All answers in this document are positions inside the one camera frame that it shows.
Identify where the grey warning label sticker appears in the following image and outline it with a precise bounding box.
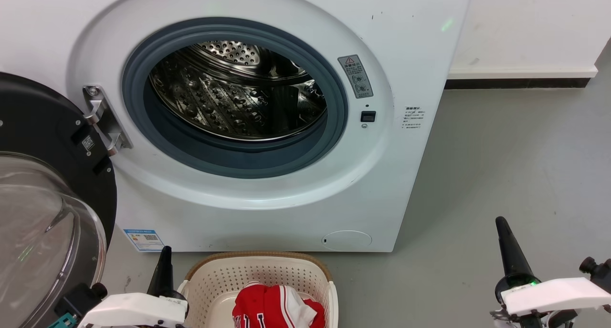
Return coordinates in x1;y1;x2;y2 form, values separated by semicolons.
337;55;374;99

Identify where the red basketball jersey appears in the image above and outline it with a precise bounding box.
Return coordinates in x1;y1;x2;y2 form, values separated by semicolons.
232;282;326;328

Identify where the teal connector piece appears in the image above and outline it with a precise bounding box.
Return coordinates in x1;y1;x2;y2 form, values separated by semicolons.
48;313;77;328

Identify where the black baseboard strip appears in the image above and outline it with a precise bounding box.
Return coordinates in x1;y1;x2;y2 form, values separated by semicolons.
445;78;591;89

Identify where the cream perforated laundry basket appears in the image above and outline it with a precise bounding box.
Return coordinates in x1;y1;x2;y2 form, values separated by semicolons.
178;252;339;328

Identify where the round white filter cover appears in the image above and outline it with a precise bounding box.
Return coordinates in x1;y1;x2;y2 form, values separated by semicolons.
321;230;373;252

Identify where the white front-load washing machine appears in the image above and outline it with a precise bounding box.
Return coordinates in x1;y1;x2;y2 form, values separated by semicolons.
0;0;473;253

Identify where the blue energy label sticker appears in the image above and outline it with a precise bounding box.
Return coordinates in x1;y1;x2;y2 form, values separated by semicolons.
123;229;164;252

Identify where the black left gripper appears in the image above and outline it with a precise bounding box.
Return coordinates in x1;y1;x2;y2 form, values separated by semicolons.
147;246;190;317

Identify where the silver door hinge bracket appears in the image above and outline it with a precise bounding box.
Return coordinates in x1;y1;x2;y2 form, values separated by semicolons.
82;85;133;157

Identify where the white wall ledge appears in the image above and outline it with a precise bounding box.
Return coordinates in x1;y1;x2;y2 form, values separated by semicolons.
448;65;598;79

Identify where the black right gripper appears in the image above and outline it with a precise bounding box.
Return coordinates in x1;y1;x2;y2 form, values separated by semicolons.
494;216;542;304

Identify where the grey rubber door gasket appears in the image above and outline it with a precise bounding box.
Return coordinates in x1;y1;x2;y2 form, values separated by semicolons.
121;17;349;179

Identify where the stainless steel washing machine drum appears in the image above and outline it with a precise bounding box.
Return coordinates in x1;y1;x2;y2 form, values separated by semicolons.
149;41;328;141

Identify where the small printed text sticker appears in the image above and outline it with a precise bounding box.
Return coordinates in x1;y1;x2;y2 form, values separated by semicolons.
402;106;424;130

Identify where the black washer door with glass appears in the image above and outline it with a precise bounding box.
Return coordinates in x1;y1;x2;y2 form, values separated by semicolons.
0;72;118;328

